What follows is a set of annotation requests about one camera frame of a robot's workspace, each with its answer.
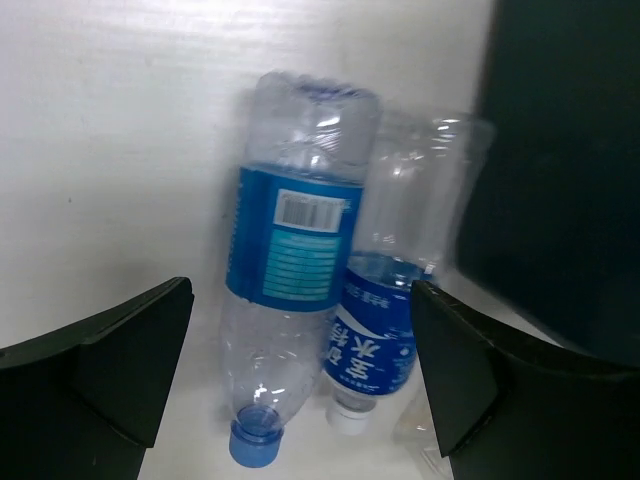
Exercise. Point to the clear bottle dark blue label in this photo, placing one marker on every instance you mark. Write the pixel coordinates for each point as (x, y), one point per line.
(421, 174)

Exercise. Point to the dark green plastic bin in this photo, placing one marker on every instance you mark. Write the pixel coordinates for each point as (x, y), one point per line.
(552, 225)

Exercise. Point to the clear bottle light blue label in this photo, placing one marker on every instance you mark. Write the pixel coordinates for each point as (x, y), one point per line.
(300, 188)

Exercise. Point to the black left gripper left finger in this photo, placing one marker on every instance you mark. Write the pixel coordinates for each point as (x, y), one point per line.
(86, 401)

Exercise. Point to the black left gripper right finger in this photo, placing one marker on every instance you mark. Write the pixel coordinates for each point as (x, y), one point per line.
(508, 405)

